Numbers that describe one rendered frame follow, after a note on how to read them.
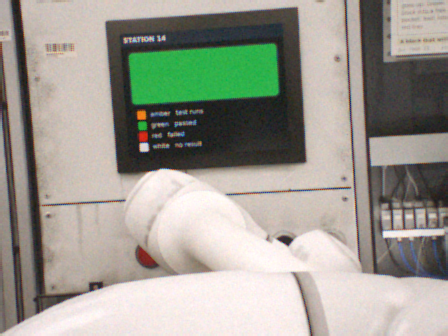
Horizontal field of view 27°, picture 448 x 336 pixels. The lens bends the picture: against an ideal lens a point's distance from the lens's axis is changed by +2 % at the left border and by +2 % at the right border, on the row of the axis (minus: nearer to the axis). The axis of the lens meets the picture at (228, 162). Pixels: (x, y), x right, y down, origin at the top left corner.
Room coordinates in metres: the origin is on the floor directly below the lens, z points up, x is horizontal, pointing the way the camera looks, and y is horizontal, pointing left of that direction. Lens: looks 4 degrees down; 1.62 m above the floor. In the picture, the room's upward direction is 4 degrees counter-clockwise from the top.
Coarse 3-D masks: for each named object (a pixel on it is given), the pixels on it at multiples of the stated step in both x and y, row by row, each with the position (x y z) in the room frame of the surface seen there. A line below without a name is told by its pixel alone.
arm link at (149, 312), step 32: (128, 288) 0.53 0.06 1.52; (160, 288) 0.52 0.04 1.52; (192, 288) 0.52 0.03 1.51; (224, 288) 0.52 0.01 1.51; (256, 288) 0.52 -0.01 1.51; (288, 288) 0.52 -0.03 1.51; (32, 320) 0.52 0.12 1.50; (64, 320) 0.50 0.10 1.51; (96, 320) 0.50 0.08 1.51; (128, 320) 0.50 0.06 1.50; (160, 320) 0.49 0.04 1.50; (192, 320) 0.49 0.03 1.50; (224, 320) 0.49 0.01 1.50; (256, 320) 0.49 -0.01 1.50; (288, 320) 0.50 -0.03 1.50
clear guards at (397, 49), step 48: (384, 0) 1.20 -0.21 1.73; (432, 0) 1.20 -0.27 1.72; (384, 48) 1.20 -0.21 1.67; (432, 48) 1.20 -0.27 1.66; (384, 96) 1.21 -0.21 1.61; (432, 96) 1.20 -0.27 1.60; (384, 144) 1.21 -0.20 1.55; (432, 144) 1.20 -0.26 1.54; (384, 192) 1.21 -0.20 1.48; (432, 192) 1.20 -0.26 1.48; (384, 240) 1.21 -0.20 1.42; (432, 240) 1.20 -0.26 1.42
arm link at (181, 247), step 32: (160, 192) 1.06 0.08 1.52; (192, 192) 1.04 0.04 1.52; (128, 224) 1.08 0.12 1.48; (160, 224) 1.03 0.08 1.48; (192, 224) 0.96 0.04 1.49; (224, 224) 0.93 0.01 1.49; (160, 256) 1.04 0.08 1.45; (192, 256) 0.96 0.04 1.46; (224, 256) 0.89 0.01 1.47; (256, 256) 0.86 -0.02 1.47; (288, 256) 0.85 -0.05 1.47
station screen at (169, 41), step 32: (160, 32) 1.20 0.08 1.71; (192, 32) 1.19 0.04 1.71; (224, 32) 1.19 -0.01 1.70; (256, 32) 1.19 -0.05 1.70; (128, 64) 1.20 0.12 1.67; (128, 96) 1.20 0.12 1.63; (256, 96) 1.19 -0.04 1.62; (128, 128) 1.20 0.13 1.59; (160, 128) 1.20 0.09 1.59; (192, 128) 1.19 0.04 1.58; (224, 128) 1.19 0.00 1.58; (256, 128) 1.19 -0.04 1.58; (288, 128) 1.18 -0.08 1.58
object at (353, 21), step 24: (360, 24) 1.21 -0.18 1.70; (360, 48) 1.21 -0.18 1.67; (360, 72) 1.21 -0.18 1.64; (360, 96) 1.21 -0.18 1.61; (360, 120) 1.21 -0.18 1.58; (360, 144) 1.21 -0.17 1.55; (360, 168) 1.21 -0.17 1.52; (360, 192) 1.21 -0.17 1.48; (360, 216) 1.21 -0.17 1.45; (360, 240) 1.21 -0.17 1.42
